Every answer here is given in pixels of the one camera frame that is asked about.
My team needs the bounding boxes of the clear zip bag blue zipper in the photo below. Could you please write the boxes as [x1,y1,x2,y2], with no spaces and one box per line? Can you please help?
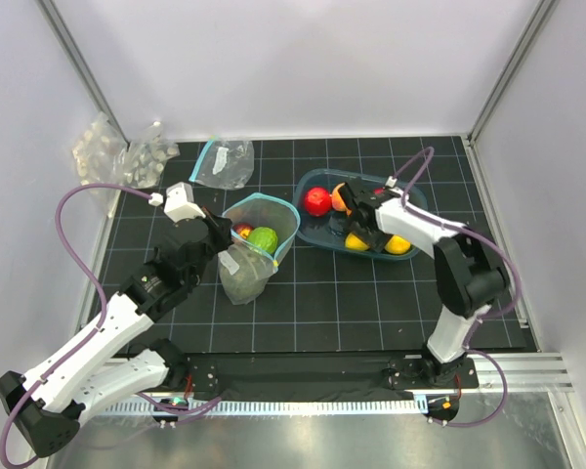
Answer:
[218,192,301,305]

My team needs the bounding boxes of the netted green melon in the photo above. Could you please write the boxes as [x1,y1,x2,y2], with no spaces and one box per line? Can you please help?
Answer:
[218,244,274,305]

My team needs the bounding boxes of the dark red apple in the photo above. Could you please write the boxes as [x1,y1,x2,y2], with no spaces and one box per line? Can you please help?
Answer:
[232,223,254,239]

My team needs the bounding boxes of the bumpy green fruit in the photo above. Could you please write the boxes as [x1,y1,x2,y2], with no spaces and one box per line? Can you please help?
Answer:
[247,227,278,255]

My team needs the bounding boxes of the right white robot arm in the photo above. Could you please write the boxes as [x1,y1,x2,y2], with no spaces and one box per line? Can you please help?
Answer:
[338,178,511,387]

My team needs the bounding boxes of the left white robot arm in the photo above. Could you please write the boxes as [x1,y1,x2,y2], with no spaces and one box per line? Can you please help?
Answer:
[0,213,232,458]

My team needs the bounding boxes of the empty zip bag back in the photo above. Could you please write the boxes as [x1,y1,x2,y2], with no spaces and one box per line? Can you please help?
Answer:
[188,138,255,191]

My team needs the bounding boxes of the bag of white pieces right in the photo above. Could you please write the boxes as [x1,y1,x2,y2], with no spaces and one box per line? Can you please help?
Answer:
[124,121,180,189]

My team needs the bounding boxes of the bag of white pieces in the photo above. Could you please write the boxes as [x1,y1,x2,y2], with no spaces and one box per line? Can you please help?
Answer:
[124,121,180,189]
[70,111,129,219]

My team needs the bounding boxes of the bag of white pieces left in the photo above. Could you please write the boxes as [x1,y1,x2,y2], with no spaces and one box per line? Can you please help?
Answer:
[70,111,129,219]

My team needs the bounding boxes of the peach coloured fruit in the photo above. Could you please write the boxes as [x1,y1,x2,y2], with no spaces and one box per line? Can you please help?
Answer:
[331,183,351,215]

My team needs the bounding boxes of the yellow lemon left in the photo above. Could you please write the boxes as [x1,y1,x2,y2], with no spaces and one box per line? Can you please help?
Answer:
[345,233,370,252]

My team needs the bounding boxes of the yellow lemon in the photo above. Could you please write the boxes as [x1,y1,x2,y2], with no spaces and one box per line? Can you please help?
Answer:
[345,233,370,252]
[384,235,411,255]

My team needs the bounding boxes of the teal plastic fruit basin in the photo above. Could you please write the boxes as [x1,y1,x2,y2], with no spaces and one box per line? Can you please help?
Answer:
[293,168,420,262]

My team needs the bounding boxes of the black grid mat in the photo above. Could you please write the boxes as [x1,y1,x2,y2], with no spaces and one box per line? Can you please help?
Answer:
[127,136,488,354]

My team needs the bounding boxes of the yellow lemon right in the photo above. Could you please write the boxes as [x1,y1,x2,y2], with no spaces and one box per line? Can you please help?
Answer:
[384,235,411,255]

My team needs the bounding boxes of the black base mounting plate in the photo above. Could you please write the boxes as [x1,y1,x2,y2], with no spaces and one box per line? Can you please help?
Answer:
[175,351,480,403]

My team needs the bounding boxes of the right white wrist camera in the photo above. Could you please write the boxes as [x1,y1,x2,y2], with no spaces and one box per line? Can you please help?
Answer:
[384,176,398,189]

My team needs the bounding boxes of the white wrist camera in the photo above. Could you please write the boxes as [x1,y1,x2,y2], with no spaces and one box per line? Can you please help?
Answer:
[148,182,206,223]
[384,176,398,189]

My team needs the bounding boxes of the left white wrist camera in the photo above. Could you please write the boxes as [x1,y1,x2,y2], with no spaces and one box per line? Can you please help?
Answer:
[148,182,206,223]

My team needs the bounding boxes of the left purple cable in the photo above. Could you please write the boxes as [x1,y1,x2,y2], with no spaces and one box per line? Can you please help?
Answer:
[0,183,224,468]

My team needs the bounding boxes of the white slotted cable duct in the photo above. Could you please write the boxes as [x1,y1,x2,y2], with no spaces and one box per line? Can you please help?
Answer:
[101,395,429,418]

